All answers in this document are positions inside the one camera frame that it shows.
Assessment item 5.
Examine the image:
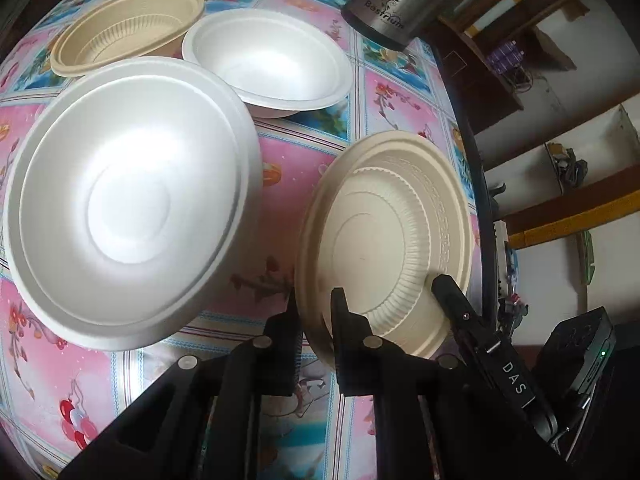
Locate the beige ribbed bowl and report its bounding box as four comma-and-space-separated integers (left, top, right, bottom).
50, 0, 205, 77

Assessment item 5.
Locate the beige patterned plate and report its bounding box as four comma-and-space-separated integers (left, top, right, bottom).
295, 130, 475, 366

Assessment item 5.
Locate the colourful patterned tablecloth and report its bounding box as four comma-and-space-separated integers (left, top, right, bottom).
1, 0, 470, 479

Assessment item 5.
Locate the large white foam bowl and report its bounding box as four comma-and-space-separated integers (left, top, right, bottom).
3, 56, 262, 351

